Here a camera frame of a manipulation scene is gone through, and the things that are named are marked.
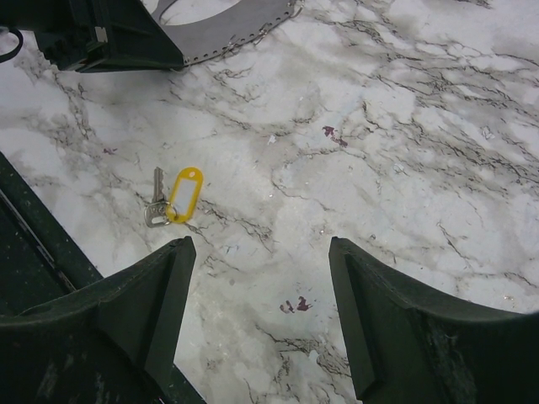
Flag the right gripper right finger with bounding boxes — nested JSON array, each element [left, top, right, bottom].
[[328, 237, 538, 403]]

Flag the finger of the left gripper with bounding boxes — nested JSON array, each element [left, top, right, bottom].
[[35, 1, 184, 73]]

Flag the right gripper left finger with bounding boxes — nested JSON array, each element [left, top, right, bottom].
[[1, 237, 196, 403]]

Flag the yellow key tag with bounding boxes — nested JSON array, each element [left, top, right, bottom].
[[166, 167, 204, 224]]

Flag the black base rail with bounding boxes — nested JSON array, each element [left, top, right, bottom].
[[0, 151, 237, 404]]

